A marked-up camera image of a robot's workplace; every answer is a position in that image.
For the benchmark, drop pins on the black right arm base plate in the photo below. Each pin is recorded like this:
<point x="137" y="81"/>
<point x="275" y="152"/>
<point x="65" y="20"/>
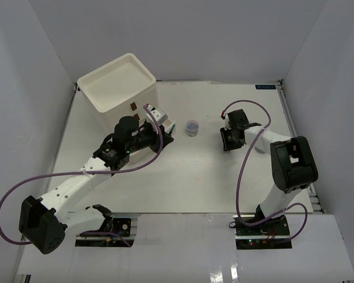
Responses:
<point x="273" y="229"/>

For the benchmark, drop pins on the blue table label sticker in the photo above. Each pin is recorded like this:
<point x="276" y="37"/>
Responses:
<point x="265" y="87"/>

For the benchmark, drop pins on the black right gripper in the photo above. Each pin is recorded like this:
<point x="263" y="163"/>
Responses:
<point x="227" y="146"/>

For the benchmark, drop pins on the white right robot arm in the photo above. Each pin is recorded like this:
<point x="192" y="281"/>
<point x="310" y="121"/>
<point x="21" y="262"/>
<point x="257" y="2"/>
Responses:
<point x="292" y="163"/>

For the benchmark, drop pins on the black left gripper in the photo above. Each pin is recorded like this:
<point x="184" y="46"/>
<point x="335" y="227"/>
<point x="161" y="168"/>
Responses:
<point x="147" y="127"/>

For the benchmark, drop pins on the white drawer cabinet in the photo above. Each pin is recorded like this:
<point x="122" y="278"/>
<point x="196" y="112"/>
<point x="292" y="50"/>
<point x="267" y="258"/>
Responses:
<point x="121" y="72"/>

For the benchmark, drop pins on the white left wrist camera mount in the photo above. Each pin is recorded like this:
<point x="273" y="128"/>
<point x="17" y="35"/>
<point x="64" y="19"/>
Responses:
<point x="155" y="113"/>

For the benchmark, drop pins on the clear jar of paper clips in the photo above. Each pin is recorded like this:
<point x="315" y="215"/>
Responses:
<point x="192" y="128"/>

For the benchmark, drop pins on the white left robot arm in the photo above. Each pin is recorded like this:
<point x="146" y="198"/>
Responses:
<point x="45" y="221"/>

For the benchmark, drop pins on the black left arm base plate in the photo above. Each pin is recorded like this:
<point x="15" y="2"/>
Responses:
<point x="115" y="228"/>

